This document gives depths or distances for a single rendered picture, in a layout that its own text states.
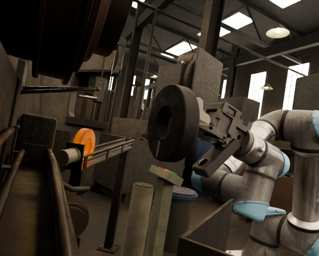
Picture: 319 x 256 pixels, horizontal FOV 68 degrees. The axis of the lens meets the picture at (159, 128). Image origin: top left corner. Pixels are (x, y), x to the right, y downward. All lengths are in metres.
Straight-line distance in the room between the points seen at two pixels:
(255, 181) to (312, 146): 0.34
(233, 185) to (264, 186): 0.07
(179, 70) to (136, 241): 3.33
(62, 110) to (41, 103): 0.26
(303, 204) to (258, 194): 0.40
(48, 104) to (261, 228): 2.81
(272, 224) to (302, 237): 0.11
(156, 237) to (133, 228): 0.19
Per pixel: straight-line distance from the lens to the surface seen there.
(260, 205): 0.63
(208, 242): 0.28
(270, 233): 1.11
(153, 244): 1.55
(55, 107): 3.29
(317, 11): 13.88
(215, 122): 0.51
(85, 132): 1.02
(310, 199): 1.00
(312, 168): 0.96
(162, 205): 1.47
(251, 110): 5.70
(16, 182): 0.56
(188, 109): 0.42
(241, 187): 0.63
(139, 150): 2.80
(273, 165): 0.64
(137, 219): 1.38
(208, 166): 0.51
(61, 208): 0.30
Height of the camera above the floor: 0.79
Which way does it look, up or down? 3 degrees up
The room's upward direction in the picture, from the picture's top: 10 degrees clockwise
